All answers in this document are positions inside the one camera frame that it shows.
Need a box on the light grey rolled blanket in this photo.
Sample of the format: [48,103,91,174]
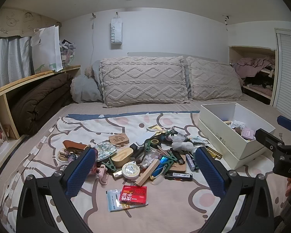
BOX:
[70,61,105,103]

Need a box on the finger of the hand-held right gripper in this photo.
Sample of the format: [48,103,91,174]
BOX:
[277,116,291,133]
[255,128,285,152]

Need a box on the white hanging pouch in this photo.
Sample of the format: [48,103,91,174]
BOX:
[110,13,123,49]

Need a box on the folded brown quilt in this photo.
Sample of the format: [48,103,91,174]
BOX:
[10,73,74,136]

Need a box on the white elastic loop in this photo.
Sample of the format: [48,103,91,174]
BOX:
[148,125,166,134]

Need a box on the beige knit pillow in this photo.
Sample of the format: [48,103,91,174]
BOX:
[99,56,191,107]
[185,56,244,101]

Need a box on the shiny blue foil packet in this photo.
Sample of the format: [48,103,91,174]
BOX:
[159,155,171,169]

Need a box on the pink card pack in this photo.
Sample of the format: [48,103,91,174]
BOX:
[240,129,256,140]

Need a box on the oval wooden box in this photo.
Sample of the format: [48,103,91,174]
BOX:
[111,148,136,167]

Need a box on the white hanging cable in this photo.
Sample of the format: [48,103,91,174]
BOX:
[90,18,96,62]

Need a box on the wooden bedside shelf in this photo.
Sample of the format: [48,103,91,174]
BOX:
[0,65,81,187]

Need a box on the gold bar packet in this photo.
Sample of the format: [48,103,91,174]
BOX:
[205,146,222,158]

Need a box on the round white tape measure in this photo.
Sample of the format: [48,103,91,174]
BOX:
[122,163,137,179]

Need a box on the green clip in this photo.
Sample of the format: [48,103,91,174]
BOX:
[100,159,118,173]
[164,150,177,175]

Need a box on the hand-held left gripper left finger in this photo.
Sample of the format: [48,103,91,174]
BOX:
[16,148,99,233]

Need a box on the small blue white packet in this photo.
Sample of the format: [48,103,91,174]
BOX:
[106,189,123,212]

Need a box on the clear container of cards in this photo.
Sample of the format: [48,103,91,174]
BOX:
[59,39,77,66]

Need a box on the red foil packet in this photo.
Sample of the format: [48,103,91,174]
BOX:
[119,185,147,205]

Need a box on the wooden block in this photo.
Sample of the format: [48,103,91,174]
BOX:
[135,160,160,186]

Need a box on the white floral cloth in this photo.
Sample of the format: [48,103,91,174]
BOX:
[230,120,246,129]

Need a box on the pink clip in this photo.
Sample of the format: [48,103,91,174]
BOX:
[97,165,109,186]

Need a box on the white louvered door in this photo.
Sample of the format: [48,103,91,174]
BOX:
[273,28,291,123]

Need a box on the floral fabric pouch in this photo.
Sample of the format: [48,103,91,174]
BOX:
[93,141,117,162]

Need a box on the brown leather case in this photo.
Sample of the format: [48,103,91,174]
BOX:
[62,140,88,152]

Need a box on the white tote bag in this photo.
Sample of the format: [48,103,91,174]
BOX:
[30,25,63,73]

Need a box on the pile of pink clothes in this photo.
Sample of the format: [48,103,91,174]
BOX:
[233,56,275,78]

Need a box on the beige doodle valance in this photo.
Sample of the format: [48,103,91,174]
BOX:
[0,7,59,39]

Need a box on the pile of dark clothes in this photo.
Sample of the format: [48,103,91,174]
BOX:
[244,74,274,89]

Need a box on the printed cartoon blanket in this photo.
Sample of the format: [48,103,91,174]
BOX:
[0,110,289,233]

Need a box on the grey curtain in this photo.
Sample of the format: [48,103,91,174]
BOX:
[0,36,33,91]

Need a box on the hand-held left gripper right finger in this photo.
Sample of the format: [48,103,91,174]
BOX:
[194,147,274,233]

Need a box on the engraved wooden tag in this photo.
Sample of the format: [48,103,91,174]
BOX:
[109,133,130,145]

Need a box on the flat wooden board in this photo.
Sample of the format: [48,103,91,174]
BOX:
[168,154,187,174]

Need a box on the blue printed battery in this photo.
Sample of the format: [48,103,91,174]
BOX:
[186,154,199,171]

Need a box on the white cardboard box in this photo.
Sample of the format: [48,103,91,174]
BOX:
[200,102,276,161]

